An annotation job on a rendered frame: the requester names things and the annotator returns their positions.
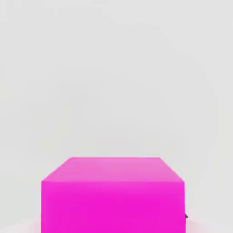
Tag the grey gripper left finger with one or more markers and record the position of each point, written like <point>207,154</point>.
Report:
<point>32,228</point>

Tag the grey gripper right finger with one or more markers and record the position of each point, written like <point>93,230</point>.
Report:
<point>193,227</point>

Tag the small magenta cube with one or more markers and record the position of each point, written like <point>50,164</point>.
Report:
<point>112,203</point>

